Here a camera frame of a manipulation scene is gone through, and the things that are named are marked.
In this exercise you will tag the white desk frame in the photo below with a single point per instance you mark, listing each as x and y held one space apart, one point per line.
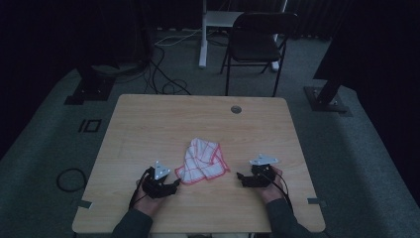
206 33

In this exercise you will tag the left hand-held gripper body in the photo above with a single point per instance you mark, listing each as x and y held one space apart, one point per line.
155 188

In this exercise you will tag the black stand with base plate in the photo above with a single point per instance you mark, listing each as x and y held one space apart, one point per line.
90 89

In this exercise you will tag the person's right hand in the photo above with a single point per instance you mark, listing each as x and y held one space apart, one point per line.
272 191

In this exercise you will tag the black folding chair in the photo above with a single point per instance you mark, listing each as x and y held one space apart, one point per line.
256 43

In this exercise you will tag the person's left hand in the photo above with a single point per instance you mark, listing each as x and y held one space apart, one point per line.
148 205

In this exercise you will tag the grey tape strip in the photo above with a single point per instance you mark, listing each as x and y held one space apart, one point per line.
85 204
315 201

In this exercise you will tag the black slanted stand with base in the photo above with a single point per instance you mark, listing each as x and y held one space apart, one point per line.
325 97

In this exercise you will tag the white cloth with red checks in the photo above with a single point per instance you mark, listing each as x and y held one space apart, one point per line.
201 162

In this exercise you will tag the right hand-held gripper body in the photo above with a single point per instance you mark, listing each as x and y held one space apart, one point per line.
261 177

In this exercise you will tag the round grey stand base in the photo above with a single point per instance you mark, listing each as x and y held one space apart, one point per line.
115 68

